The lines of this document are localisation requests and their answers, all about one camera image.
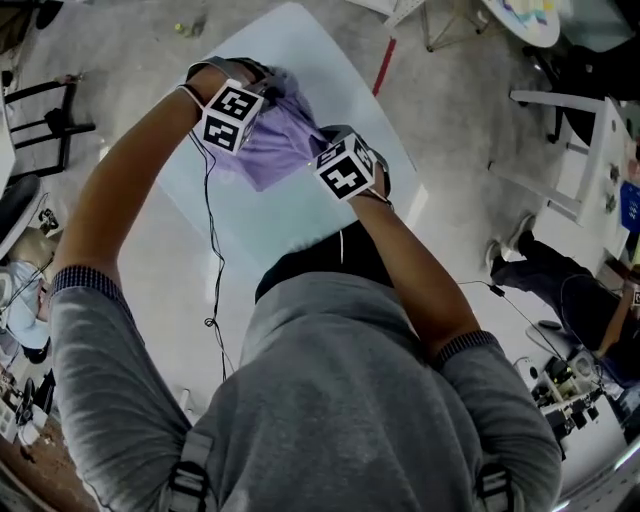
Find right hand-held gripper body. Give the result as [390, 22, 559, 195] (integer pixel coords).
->
[313, 124, 392, 203]

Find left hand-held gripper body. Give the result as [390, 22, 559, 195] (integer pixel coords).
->
[186, 55, 282, 158]

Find purple sweatshirt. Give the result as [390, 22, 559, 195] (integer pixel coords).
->
[233, 67, 332, 194]

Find person's left forearm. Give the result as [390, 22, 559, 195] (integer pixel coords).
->
[52, 67, 224, 296]

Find person's right forearm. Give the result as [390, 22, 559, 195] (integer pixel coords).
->
[351, 191, 482, 362]

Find person's black trousers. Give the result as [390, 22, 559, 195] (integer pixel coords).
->
[254, 221, 397, 305]

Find small green yellow item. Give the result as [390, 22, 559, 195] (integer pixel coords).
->
[173, 18, 205, 40]

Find red strip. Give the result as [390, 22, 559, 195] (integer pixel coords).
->
[371, 37, 399, 97]

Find white desk with black legs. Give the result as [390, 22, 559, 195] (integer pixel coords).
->
[0, 79, 97, 182]

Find dark grey round chair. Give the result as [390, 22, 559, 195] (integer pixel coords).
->
[0, 173, 45, 259]

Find round white side table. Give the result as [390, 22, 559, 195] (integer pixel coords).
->
[421, 0, 561, 53]

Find black office chair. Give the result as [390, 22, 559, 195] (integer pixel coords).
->
[522, 43, 640, 146]

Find blue perforated basket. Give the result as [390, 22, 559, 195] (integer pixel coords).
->
[618, 180, 640, 232]

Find left hand-held gripper cable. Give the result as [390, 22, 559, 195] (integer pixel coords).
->
[191, 128, 236, 382]

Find grey harness strap with buckle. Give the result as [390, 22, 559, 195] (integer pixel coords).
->
[474, 462, 517, 512]
[168, 429, 217, 512]

